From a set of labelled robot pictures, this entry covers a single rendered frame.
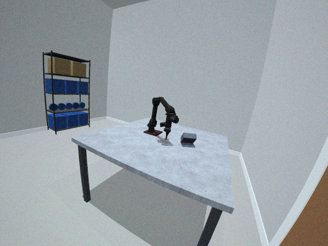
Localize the grey flat panel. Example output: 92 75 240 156
181 133 197 147

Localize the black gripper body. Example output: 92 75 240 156
164 120 172 132

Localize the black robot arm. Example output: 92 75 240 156
147 97 179 133

